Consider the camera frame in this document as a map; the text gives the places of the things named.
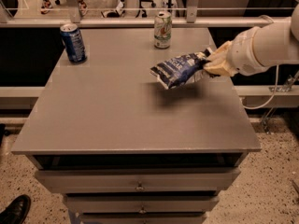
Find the upper grey drawer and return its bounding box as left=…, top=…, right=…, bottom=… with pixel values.
left=36, top=168, right=240, bottom=194

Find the middle grey drawer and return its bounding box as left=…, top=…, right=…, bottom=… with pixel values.
left=64, top=195, right=219, bottom=214

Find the person's sandaled foot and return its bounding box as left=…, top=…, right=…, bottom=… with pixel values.
left=40, top=0, right=52, bottom=15
left=78, top=0, right=88, bottom=16

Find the grey drawer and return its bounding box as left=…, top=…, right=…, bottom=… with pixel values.
left=79, top=213, right=206, bottom=224
left=64, top=195, right=219, bottom=214
left=36, top=168, right=240, bottom=194

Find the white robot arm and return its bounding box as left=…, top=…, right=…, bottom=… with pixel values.
left=204, top=5, right=299, bottom=77

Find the blue Pepsi can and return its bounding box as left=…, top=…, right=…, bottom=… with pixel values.
left=60, top=23, right=87, bottom=63

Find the blue Kettle chip bag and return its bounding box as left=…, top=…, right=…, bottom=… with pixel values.
left=150, top=48, right=212, bottom=90

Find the grey metal railing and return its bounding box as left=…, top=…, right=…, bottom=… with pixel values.
left=1, top=0, right=291, bottom=28

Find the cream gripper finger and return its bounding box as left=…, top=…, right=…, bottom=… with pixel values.
left=204, top=62, right=231, bottom=77
left=207, top=51, right=225, bottom=64

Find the grey drawer cabinet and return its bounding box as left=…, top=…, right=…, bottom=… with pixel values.
left=10, top=27, right=262, bottom=224

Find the green white 7up can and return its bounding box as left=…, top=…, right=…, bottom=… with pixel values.
left=154, top=11, right=172, bottom=49

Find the lower grey drawer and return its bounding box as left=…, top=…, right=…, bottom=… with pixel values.
left=79, top=213, right=206, bottom=224

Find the person's right sandaled foot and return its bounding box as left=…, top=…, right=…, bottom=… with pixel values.
left=78, top=0, right=88, bottom=16

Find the person's left sandaled foot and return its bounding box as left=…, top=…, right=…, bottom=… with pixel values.
left=40, top=0, right=52, bottom=15

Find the black leather shoe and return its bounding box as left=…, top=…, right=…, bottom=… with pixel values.
left=0, top=194, right=31, bottom=224

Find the white cable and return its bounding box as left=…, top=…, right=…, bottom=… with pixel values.
left=242, top=63, right=280, bottom=111

